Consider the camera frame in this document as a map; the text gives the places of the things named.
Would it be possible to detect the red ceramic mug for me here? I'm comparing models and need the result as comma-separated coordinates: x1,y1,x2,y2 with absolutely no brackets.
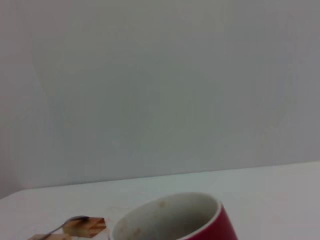
110,191,240,240

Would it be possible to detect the pink handled metal spoon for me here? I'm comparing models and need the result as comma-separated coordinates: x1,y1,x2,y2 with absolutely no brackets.
41,215,91,240

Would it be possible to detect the stained wooden block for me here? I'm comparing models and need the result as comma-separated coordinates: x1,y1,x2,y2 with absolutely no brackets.
62,216,107,238

